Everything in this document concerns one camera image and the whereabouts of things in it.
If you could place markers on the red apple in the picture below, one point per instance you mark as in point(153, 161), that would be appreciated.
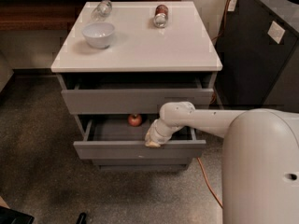
point(134, 120)

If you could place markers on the dark wooden shelf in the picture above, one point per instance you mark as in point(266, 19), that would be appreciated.
point(29, 15)

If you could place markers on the small black floor object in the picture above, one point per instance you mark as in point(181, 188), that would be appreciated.
point(82, 218)

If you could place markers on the grey drawer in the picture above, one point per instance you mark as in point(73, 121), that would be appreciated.
point(129, 98)
point(111, 137)
point(135, 162)

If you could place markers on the white label on cabinet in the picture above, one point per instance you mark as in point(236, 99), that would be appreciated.
point(276, 32)

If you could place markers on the black object bottom left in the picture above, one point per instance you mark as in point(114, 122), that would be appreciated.
point(9, 216)

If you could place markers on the clear glass jar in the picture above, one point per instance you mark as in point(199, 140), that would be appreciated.
point(102, 11)

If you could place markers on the white ceramic bowl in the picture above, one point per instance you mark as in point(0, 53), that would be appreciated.
point(98, 34)

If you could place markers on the white drawer cabinet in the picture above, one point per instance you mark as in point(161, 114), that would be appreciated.
point(181, 52)

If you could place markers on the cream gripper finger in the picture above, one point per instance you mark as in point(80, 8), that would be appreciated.
point(149, 142)

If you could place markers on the black cabinet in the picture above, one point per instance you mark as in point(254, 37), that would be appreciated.
point(256, 71)

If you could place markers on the grey top drawer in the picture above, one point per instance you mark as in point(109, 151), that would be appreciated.
point(129, 98)

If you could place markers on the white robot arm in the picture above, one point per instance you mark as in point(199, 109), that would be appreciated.
point(260, 158)

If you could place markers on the grey bottom drawer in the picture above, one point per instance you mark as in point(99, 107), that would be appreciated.
point(135, 162)

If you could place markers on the brown-lidded glass jar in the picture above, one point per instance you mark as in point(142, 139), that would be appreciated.
point(161, 16)

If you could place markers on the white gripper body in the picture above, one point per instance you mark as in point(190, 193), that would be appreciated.
point(156, 133)

